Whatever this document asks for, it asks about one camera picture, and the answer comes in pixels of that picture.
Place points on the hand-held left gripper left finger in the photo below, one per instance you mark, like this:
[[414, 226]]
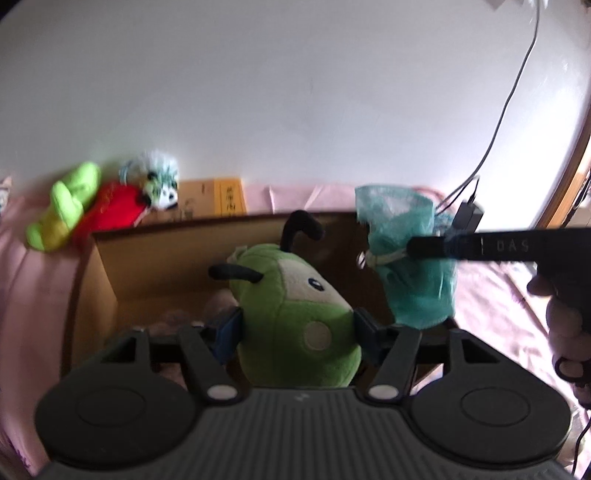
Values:
[[229, 337]]

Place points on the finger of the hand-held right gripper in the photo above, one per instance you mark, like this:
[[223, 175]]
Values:
[[429, 248]]

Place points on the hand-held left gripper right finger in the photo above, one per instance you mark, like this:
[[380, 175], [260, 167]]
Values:
[[367, 339]]

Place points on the green plush toy black antennae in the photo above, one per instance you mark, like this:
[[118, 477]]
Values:
[[286, 332]]

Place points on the brown cardboard box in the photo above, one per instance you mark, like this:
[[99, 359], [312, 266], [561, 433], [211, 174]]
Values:
[[152, 263]]

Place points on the person's right hand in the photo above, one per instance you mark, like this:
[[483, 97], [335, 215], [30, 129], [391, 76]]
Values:
[[565, 332]]

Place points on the black charger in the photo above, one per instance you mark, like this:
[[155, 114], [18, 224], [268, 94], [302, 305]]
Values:
[[467, 214]]

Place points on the pink bedsheet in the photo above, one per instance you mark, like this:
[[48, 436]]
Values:
[[498, 300]]

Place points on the red plush toy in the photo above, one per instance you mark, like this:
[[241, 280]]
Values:
[[111, 210]]

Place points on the lime green plush toy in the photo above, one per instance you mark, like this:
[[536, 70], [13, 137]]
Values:
[[64, 207]]

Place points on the wooden frame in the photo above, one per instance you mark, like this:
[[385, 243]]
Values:
[[565, 184]]

